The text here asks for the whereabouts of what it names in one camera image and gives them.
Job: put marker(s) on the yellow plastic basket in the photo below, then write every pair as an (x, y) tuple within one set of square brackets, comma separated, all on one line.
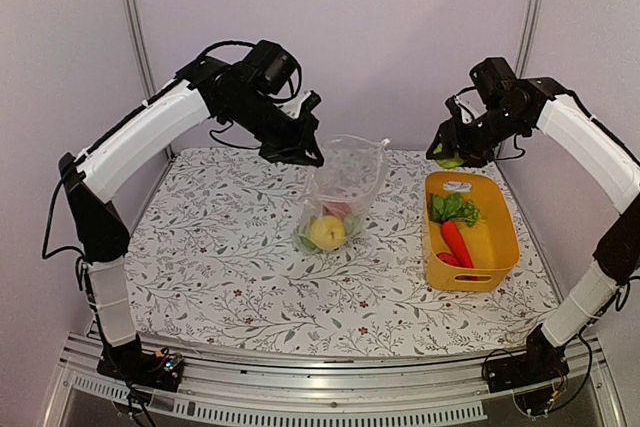
[(492, 241)]

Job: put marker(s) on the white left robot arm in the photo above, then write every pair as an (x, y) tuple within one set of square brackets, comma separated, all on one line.
[(91, 180)]

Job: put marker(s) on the yellow lemon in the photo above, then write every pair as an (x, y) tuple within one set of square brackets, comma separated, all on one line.
[(327, 233)]

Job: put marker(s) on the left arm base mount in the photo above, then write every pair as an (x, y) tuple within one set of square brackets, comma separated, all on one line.
[(161, 370)]

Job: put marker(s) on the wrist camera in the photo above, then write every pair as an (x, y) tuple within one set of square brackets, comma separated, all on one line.
[(277, 76), (492, 79)]

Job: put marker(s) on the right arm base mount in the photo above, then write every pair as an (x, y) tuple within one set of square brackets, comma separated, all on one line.
[(542, 370)]

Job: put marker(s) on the clear zip top bag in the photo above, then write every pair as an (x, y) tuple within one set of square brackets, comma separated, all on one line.
[(353, 172)]

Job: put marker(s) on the red apple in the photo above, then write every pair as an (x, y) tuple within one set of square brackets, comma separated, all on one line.
[(340, 210)]

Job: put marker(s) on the right aluminium post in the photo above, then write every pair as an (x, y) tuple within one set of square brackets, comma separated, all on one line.
[(527, 37)]

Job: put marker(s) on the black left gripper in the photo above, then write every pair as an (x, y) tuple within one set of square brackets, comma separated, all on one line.
[(294, 151)]

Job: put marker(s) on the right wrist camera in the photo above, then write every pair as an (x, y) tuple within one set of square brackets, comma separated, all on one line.
[(492, 79)]

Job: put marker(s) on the green grape bunch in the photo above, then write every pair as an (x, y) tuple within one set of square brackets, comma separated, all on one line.
[(453, 208)]

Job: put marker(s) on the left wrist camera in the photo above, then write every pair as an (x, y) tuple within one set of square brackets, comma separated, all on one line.
[(277, 76)]

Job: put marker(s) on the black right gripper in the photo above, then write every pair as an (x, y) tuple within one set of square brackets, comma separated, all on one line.
[(454, 140)]

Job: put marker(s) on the aluminium front rail frame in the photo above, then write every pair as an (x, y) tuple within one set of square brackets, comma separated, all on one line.
[(237, 387)]

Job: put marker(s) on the aluminium post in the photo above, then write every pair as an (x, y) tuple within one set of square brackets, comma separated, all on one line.
[(527, 37), (141, 56)]

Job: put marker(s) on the red tomato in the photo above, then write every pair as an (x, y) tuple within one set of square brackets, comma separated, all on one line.
[(449, 259)]

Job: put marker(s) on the green guava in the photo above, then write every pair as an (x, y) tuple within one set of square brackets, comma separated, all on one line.
[(447, 163), (303, 235)]

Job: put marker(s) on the left aluminium post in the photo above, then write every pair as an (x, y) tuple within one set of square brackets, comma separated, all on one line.
[(141, 56)]

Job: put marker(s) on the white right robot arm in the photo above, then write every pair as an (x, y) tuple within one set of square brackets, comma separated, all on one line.
[(517, 107)]

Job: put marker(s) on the floral tablecloth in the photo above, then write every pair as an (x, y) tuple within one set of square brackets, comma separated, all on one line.
[(214, 260)]

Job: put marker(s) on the orange carrot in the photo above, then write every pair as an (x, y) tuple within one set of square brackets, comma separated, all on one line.
[(455, 241)]

